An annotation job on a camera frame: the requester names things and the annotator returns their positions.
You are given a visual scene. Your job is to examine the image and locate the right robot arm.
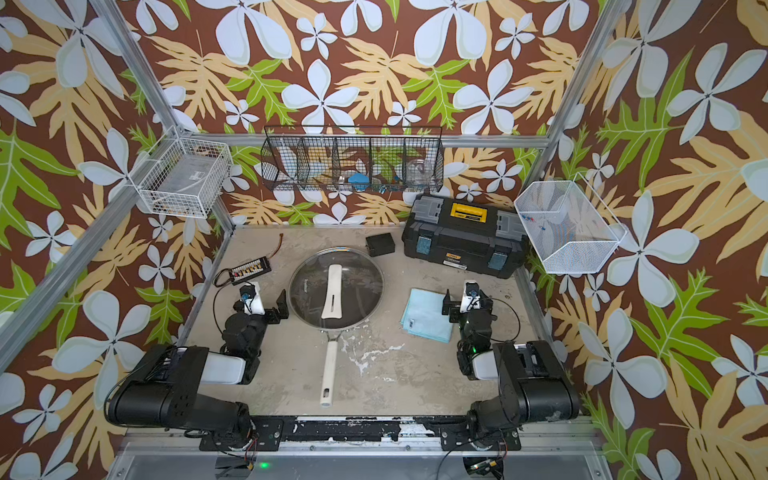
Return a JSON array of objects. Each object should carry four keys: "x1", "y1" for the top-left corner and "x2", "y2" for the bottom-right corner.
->
[{"x1": 442, "y1": 282, "x2": 581, "y2": 438}]

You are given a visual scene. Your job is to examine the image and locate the white wire basket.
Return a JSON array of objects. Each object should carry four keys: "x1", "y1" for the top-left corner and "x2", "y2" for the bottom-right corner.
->
[
  {"x1": 514, "y1": 174, "x2": 628, "y2": 276},
  {"x1": 130, "y1": 127, "x2": 233, "y2": 219}
]

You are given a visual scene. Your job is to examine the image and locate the white wire basket right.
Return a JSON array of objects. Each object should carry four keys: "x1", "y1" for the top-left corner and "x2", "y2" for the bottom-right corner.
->
[{"x1": 514, "y1": 174, "x2": 628, "y2": 276}]

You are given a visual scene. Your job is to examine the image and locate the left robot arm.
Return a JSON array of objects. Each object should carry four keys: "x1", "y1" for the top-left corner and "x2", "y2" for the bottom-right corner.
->
[{"x1": 104, "y1": 284, "x2": 289, "y2": 440}]

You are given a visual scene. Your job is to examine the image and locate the black toolbox yellow label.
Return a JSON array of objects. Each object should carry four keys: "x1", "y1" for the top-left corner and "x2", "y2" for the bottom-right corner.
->
[{"x1": 402, "y1": 194, "x2": 528, "y2": 279}]

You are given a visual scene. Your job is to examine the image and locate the blue object in basket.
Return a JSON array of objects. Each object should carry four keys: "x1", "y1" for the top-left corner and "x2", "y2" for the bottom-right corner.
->
[{"x1": 347, "y1": 173, "x2": 371, "y2": 191}]

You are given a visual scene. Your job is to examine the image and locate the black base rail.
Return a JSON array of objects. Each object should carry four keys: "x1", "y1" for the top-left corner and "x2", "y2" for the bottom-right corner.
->
[{"x1": 198, "y1": 415, "x2": 521, "y2": 453}]

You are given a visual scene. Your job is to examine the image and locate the white wire basket left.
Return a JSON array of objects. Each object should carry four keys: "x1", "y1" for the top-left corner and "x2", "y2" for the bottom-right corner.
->
[{"x1": 130, "y1": 127, "x2": 233, "y2": 219}]

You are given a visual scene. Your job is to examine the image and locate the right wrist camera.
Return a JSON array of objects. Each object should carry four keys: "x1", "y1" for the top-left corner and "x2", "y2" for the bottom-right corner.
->
[{"x1": 461, "y1": 281, "x2": 482, "y2": 313}]

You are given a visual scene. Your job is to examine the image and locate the glass pot lid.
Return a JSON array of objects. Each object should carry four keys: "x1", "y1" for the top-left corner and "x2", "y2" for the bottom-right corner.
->
[{"x1": 287, "y1": 246, "x2": 385, "y2": 332}]

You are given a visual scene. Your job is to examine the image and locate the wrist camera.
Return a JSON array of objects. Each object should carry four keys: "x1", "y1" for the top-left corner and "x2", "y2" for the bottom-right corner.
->
[
  {"x1": 461, "y1": 281, "x2": 482, "y2": 313},
  {"x1": 239, "y1": 282, "x2": 264, "y2": 315}
]

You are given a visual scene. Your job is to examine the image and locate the light blue cloth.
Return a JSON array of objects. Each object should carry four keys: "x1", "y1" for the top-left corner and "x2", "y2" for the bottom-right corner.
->
[{"x1": 401, "y1": 288, "x2": 453, "y2": 343}]

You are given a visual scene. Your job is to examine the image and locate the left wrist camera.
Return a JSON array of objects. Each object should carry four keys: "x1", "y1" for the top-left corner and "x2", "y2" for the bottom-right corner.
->
[{"x1": 239, "y1": 282, "x2": 264, "y2": 315}]

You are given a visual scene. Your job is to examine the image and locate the dark frying pan white handle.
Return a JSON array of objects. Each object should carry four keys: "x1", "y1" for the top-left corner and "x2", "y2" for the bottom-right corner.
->
[{"x1": 290, "y1": 248, "x2": 385, "y2": 408}]

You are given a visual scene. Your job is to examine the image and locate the small black box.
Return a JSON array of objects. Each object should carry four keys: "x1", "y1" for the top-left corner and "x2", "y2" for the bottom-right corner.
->
[{"x1": 365, "y1": 233, "x2": 396, "y2": 257}]

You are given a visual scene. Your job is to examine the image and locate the black wire basket rear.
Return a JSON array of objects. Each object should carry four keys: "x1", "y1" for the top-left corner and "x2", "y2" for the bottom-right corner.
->
[{"x1": 260, "y1": 126, "x2": 445, "y2": 193}]

